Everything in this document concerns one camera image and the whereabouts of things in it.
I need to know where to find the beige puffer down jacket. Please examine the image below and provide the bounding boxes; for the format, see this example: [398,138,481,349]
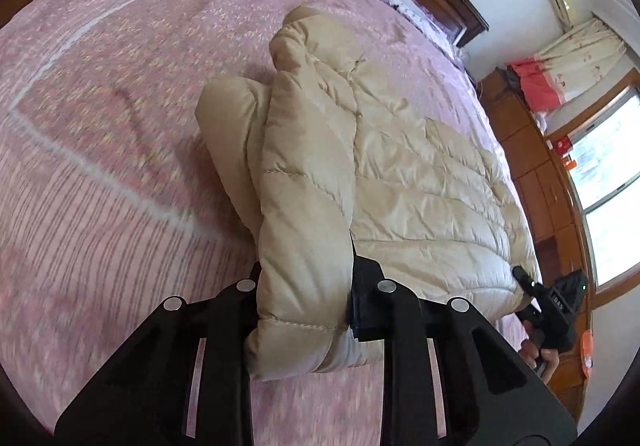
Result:
[195,7,540,381]

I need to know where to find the right hand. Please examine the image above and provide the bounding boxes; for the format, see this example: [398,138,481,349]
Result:
[518,320,560,384]

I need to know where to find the wooden dresser cabinet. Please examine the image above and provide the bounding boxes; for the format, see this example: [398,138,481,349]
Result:
[476,67,601,422]

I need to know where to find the pink floral bedspread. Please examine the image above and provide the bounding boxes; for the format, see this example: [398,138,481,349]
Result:
[0,0,532,446]

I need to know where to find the cream and red curtain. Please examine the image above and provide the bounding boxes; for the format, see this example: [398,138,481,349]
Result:
[506,18,627,113]

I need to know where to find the right purple frilled pillow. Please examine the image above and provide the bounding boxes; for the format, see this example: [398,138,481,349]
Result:
[386,0,465,72]

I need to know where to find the window with wooden frame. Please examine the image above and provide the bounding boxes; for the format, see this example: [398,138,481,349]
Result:
[546,68,639,307]

